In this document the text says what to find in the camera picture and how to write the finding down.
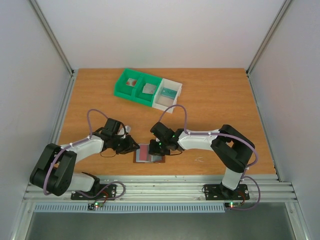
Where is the brown leather card holder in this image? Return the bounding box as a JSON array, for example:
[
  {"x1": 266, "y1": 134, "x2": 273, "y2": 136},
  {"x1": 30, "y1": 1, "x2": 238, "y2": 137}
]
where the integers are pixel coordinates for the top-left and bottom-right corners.
[{"x1": 133, "y1": 143, "x2": 165, "y2": 164}]

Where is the white floral card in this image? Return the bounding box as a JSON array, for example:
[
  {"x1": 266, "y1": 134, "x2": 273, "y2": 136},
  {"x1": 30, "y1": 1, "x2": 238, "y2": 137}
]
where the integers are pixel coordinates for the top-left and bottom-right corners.
[{"x1": 142, "y1": 83, "x2": 157, "y2": 95}]

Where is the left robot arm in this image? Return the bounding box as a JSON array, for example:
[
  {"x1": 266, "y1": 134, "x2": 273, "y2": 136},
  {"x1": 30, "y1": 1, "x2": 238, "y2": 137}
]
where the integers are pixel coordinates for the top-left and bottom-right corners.
[{"x1": 29, "y1": 118, "x2": 140, "y2": 199}]

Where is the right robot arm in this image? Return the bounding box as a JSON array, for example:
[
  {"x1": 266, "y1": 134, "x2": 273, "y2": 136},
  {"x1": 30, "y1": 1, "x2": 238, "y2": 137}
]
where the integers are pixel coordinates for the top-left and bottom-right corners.
[{"x1": 149, "y1": 122, "x2": 258, "y2": 200}]

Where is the white vip card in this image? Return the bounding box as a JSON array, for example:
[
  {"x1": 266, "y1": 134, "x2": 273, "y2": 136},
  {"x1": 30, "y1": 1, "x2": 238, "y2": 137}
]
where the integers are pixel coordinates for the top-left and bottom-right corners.
[{"x1": 143, "y1": 85, "x2": 157, "y2": 95}]

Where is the teal vip card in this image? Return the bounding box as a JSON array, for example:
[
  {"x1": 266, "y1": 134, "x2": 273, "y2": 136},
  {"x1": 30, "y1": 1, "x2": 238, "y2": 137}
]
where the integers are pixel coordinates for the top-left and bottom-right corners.
[{"x1": 160, "y1": 87, "x2": 177, "y2": 99}]

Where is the red patterned card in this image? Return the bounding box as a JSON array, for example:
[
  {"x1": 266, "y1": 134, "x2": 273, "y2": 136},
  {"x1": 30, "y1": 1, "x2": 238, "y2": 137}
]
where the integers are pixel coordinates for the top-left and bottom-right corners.
[{"x1": 126, "y1": 78, "x2": 137, "y2": 87}]

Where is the left green bin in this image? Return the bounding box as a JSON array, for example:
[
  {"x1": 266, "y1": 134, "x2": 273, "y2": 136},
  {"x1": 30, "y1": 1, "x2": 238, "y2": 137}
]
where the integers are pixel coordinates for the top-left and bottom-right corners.
[{"x1": 113, "y1": 68, "x2": 143, "y2": 101}]

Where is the white bin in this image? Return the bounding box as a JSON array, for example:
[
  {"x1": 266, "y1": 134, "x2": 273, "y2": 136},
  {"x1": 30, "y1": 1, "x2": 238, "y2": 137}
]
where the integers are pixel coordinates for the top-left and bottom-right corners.
[{"x1": 152, "y1": 78, "x2": 183, "y2": 111}]

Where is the left controller board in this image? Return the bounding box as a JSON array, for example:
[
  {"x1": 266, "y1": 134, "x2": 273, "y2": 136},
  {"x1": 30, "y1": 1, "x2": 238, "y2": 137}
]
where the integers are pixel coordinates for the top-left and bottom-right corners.
[{"x1": 87, "y1": 202, "x2": 104, "y2": 211}]

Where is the controller board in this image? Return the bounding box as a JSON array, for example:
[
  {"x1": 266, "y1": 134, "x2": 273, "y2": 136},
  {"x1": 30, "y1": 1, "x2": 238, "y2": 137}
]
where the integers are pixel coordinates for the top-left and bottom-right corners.
[
  {"x1": 87, "y1": 202, "x2": 104, "y2": 211},
  {"x1": 224, "y1": 201, "x2": 244, "y2": 209}
]

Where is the right controller board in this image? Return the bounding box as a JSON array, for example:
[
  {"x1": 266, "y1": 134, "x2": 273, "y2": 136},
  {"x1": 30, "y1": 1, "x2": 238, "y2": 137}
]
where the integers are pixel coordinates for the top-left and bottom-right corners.
[{"x1": 224, "y1": 201, "x2": 244, "y2": 209}]

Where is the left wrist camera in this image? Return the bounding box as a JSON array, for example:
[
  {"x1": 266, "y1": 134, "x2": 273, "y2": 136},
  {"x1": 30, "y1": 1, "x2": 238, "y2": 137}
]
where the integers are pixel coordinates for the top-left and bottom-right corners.
[{"x1": 118, "y1": 125, "x2": 131, "y2": 138}]

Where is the aluminium rail frame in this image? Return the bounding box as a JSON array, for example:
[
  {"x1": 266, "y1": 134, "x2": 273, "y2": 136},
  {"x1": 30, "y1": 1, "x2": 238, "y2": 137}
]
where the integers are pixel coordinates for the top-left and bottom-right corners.
[{"x1": 22, "y1": 174, "x2": 298, "y2": 203}]

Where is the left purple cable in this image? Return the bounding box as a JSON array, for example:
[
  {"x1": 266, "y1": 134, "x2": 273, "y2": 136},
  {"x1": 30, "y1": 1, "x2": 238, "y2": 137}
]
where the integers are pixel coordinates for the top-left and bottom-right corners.
[{"x1": 42, "y1": 108, "x2": 127, "y2": 201}]

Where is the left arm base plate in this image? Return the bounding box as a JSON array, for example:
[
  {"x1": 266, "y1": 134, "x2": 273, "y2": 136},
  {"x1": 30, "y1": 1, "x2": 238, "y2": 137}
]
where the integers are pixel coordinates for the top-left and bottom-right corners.
[{"x1": 70, "y1": 184, "x2": 117, "y2": 201}]

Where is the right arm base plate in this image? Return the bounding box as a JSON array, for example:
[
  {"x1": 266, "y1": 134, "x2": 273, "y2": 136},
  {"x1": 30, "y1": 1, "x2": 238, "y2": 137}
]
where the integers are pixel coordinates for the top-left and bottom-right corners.
[{"x1": 202, "y1": 183, "x2": 250, "y2": 201}]

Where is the grey slotted cable duct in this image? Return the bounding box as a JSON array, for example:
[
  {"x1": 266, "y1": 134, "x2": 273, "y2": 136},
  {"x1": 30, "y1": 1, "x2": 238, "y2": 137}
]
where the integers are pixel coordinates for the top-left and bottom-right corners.
[{"x1": 33, "y1": 202, "x2": 225, "y2": 214}]

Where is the left frame post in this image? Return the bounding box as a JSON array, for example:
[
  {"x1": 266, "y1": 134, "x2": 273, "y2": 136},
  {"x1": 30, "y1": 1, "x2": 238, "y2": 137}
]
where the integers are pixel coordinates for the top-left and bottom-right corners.
[{"x1": 28, "y1": 0, "x2": 74, "y2": 77}]

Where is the frame post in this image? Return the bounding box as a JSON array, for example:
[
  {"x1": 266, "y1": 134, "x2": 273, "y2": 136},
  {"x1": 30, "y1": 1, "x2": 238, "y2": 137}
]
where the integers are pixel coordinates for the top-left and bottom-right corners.
[
  {"x1": 28, "y1": 0, "x2": 74, "y2": 77},
  {"x1": 246, "y1": 0, "x2": 294, "y2": 78}
]

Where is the right frame post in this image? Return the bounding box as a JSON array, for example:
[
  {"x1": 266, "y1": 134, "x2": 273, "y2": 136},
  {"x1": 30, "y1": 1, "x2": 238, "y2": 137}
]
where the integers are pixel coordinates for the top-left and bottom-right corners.
[{"x1": 246, "y1": 0, "x2": 294, "y2": 78}]

